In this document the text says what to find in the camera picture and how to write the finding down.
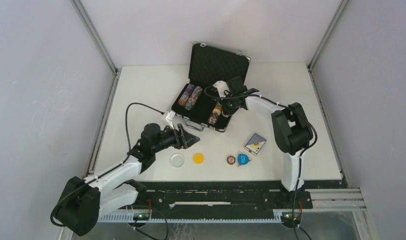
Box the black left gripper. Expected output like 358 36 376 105
151 123 199 154

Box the green yellow chip stack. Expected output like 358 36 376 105
212 102 223 116

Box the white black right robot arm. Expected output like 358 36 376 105
172 76 318 208

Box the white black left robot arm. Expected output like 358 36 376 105
50 123 200 236

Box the black poker set case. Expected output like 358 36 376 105
171 42 251 133

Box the orange blue chip stack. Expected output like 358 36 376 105
207 113 220 125

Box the yellow round button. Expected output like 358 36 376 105
192 153 205 165

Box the purple orange chip stack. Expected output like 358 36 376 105
177 83 195 107

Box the playing card deck box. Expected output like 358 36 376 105
244 133 267 156

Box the red round poker chip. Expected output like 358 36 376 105
226 155 236 165

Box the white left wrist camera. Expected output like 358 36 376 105
163 110 176 129

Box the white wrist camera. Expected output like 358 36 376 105
212 80 230 98
163 110 176 129

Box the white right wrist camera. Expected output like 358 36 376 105
212 80 230 98

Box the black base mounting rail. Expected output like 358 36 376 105
134 180 313 220

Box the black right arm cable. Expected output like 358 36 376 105
203 85 319 213

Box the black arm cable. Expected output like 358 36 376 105
125 102 167 157
203 85 319 213

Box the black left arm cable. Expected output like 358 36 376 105
125 102 167 157

